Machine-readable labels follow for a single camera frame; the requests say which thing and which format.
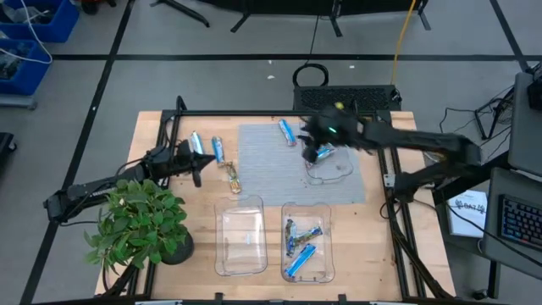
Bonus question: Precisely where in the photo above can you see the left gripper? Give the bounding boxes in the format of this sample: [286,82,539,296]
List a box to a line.
[167,139,217,188]

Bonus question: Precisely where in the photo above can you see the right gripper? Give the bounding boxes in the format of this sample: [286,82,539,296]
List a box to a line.
[297,105,366,165]

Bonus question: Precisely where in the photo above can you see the blue oatmeal raisin bar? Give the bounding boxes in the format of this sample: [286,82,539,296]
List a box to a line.
[278,119,298,147]
[315,143,339,161]
[211,136,226,164]
[285,219,298,258]

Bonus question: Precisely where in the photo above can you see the silver blue granola bar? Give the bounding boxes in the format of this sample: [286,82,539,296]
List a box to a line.
[191,130,206,156]

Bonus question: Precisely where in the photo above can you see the clear plastic bag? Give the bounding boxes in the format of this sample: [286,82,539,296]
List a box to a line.
[304,145,355,186]

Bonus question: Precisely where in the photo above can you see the grey woven mat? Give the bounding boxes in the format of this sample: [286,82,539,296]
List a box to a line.
[237,122,368,208]

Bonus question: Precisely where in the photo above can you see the black computer case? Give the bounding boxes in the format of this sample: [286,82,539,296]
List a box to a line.
[292,84,403,113]

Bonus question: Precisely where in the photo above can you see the clear plastic storage bin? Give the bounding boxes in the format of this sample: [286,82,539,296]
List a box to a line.
[280,201,336,285]
[213,194,269,278]

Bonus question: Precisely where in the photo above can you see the green potted plant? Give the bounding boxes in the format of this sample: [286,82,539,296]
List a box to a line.
[82,178,196,273]

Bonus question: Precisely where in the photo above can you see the bright blue oatmeal bar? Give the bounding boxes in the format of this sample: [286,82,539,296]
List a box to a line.
[284,242,318,279]

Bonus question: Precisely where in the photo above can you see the black backdrop stand foot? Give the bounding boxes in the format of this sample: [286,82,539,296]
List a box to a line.
[329,0,346,39]
[416,0,433,32]
[230,0,261,35]

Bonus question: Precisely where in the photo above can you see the black backdrop screen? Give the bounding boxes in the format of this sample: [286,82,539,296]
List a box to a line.
[198,0,424,16]

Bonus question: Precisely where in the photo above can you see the black tripod leg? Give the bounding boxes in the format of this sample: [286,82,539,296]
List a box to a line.
[149,0,211,29]

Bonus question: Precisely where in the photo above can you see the white paper booklet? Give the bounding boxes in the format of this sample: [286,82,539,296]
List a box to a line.
[445,188,489,239]

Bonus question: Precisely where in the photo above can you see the blue storage crate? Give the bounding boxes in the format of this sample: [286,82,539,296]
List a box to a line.
[0,0,80,44]
[0,38,53,97]

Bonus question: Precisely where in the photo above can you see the grey crate shelf base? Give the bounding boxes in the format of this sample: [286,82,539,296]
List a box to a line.
[0,93,39,113]

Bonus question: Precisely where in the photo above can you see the black floor object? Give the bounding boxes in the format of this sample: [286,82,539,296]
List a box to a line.
[0,131,19,166]

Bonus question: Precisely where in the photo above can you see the grey keyboard desk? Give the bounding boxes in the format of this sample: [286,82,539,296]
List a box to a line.
[481,165,542,282]

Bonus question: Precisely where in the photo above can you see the grey desk panel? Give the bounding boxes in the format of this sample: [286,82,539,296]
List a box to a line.
[507,70,542,179]

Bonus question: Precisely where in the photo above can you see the black backlit keyboard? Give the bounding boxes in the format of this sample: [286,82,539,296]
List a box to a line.
[498,193,542,252]

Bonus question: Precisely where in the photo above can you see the black desk device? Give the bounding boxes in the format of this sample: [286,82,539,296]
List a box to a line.
[526,63,542,113]

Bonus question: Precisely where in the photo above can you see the black aluminium table frame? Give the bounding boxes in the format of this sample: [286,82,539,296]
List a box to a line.
[95,95,458,305]

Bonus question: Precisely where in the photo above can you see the black looped floor cable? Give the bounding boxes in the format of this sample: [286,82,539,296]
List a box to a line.
[291,12,331,88]

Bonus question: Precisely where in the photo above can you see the yellow hanging cable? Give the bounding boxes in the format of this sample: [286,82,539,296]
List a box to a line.
[389,0,418,86]

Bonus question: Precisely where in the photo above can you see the black cable bundle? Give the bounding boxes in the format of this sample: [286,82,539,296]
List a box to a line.
[437,84,516,141]

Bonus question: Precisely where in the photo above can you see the white cable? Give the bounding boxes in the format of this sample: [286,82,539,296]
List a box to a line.
[0,0,54,66]

